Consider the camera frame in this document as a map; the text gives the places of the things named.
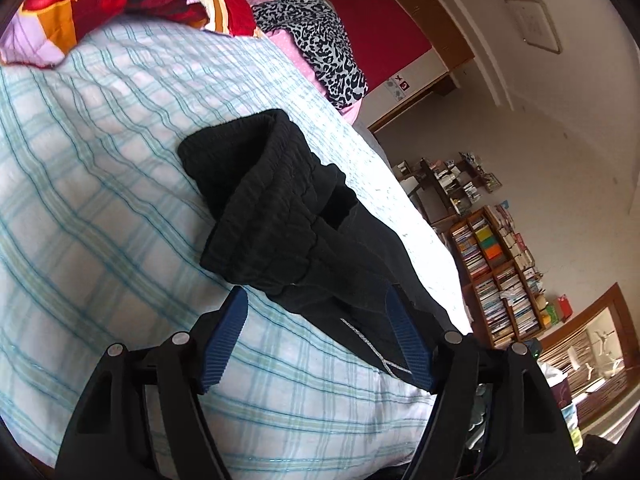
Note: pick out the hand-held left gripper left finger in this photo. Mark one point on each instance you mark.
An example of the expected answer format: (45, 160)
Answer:
(225, 340)

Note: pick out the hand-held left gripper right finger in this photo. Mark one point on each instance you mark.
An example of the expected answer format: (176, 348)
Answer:
(407, 340)

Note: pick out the black pants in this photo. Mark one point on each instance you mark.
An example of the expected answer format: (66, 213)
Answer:
(280, 200)

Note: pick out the rows of shelved books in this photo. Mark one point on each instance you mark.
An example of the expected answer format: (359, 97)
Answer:
(487, 290)

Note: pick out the wooden bookcase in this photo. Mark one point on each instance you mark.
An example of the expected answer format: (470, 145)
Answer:
(495, 270)

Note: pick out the green box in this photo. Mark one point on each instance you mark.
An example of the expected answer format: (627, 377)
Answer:
(551, 315)

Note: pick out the wooden desk with shelves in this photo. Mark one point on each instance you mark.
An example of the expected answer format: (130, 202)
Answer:
(440, 185)

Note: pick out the red box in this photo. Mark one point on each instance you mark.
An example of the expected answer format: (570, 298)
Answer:
(564, 307)

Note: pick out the bed with checked sheet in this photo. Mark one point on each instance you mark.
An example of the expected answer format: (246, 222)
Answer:
(100, 185)

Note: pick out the pink pillow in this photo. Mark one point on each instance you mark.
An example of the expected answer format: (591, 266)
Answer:
(280, 40)

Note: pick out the leopard print cloth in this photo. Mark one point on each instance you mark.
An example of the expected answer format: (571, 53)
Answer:
(320, 40)

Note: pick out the square ceiling light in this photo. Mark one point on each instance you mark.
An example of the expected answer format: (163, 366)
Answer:
(535, 22)

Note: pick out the wide wooden door frame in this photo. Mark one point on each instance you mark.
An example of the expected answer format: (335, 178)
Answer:
(585, 310)

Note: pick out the grey wall sticker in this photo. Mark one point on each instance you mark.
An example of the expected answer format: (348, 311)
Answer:
(395, 91)

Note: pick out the small red wall sticker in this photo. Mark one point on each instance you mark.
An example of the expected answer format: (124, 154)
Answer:
(403, 85)

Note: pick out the red wall panel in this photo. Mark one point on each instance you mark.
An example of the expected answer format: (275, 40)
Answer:
(380, 15)

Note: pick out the brown slatted wall panel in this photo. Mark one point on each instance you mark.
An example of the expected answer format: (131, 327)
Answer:
(430, 5)

